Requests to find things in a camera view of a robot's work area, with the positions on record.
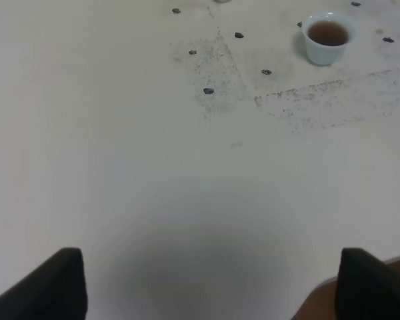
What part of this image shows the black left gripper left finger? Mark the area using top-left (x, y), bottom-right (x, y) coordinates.
top-left (0, 247), bottom-right (87, 320)

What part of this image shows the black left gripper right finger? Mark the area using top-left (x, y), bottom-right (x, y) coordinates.
top-left (335, 248), bottom-right (400, 319)

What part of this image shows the near light blue teacup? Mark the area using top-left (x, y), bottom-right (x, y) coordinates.
top-left (301, 12), bottom-right (356, 66)

